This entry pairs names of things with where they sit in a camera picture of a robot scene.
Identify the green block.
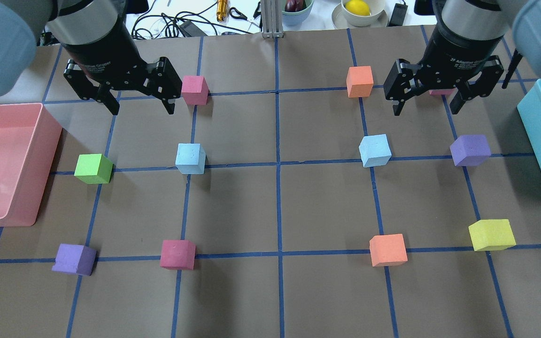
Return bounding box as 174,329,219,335
74,154,114,184

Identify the pink block far right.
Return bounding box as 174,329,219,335
429,87,456,96

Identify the purple block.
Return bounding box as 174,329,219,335
449,134,492,167
51,243,97,276

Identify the yellow block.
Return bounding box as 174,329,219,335
468,220,517,252

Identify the pink plastic bin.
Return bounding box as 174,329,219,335
0,103,62,227

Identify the orange block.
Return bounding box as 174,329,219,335
346,65,374,98
369,234,408,267

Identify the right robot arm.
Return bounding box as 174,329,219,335
383,0,541,116

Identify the aluminium frame post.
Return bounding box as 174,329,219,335
260,0,284,38

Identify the pink block far left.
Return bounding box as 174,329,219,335
182,76,209,106

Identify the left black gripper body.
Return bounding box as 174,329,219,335
61,21,147,92

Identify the light blue block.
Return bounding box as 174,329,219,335
359,133,392,168
175,143,206,175

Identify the orange block near right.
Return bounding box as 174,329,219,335
369,234,408,267

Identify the green bowl with fruit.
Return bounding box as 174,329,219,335
280,0,314,26

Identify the purple block right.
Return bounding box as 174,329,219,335
449,134,492,167

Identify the bowl with lemon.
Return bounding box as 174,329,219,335
332,0,388,29

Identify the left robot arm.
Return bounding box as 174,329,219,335
0,0,182,115

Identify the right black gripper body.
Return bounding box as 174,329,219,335
419,23,499,90

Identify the pink block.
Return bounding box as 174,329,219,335
182,76,209,106
429,87,456,96
159,239,197,270

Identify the orange block far right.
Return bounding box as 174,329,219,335
346,65,374,98

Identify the purple block near left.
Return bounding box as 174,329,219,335
51,243,97,276

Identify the black power adapter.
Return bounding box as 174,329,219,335
387,3,408,26

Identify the pink block near left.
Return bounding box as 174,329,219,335
159,239,197,270

